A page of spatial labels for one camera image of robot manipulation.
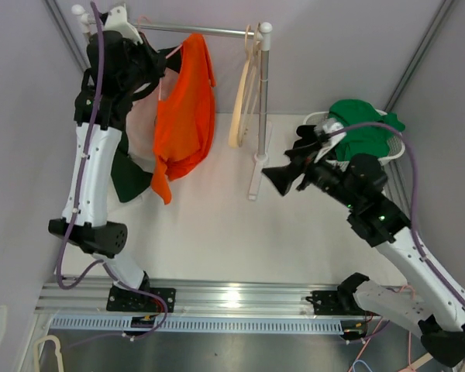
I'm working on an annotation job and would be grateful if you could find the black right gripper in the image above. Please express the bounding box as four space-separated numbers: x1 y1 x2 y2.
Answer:
260 141 359 211

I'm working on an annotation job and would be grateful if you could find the black t shirt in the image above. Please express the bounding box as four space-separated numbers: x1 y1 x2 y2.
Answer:
292 125 321 148

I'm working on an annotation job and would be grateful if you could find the pink wire hanger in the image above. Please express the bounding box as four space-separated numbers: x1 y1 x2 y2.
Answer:
132 15 183 102

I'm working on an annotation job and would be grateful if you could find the beige plastic hanger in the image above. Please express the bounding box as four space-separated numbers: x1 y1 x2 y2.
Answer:
239 23 263 147
228 25 253 148

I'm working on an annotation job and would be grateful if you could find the orange t shirt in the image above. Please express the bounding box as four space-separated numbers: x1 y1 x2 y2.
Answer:
150 33 215 205

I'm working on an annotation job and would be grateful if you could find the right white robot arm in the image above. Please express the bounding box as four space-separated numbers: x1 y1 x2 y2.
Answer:
262 146 465 367

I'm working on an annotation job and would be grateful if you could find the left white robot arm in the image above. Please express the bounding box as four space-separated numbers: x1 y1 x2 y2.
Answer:
48 30 165 311

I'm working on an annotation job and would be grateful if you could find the pale pink t shirt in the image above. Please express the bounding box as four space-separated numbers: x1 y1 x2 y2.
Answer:
126 68 179 161

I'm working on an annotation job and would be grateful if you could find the dark green t shirt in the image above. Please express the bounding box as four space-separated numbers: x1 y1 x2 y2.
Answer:
111 46 187 203

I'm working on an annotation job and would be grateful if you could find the blue hanger on floor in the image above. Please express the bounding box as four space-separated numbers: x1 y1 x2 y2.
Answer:
348 359 373 372

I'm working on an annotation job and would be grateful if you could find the beige hanger on floor right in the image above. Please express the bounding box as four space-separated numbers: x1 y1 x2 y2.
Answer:
399 354 432 372

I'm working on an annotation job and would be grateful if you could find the beige hanger on floor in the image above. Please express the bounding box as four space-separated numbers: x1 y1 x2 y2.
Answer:
31 335 66 372
399 354 432 372

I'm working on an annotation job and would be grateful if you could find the beige hanger on floor left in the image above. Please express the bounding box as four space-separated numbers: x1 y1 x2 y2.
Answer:
31 335 66 372

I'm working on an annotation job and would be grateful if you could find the silver clothes rack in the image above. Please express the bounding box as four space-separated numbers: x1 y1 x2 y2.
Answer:
70 3 274 202

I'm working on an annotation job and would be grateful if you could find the white plastic basket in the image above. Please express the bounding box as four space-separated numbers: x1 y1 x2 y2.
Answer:
302 112 405 171

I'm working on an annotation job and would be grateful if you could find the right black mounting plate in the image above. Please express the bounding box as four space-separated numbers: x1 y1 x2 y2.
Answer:
305 290 362 316

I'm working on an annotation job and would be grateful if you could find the black mounting plate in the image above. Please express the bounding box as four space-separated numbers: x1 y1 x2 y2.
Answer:
106 286 177 313
305 290 362 316

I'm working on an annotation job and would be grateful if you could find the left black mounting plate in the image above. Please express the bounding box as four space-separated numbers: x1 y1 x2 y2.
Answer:
106 286 177 313

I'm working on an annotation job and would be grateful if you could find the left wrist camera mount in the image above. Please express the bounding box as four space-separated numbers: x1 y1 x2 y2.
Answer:
104 2 143 45

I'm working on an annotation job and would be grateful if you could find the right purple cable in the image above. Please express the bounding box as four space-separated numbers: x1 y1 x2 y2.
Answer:
325 122 465 322

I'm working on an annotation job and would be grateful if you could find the purple cable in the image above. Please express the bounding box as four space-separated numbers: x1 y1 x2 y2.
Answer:
325 122 465 322
54 1 168 342

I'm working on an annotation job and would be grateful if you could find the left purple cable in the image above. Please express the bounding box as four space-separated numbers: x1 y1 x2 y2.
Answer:
54 1 168 342

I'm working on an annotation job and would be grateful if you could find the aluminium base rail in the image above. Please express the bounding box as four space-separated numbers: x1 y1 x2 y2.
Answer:
34 277 336 318

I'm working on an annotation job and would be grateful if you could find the white slotted cable duct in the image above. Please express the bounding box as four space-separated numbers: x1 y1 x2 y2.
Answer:
50 315 343 336

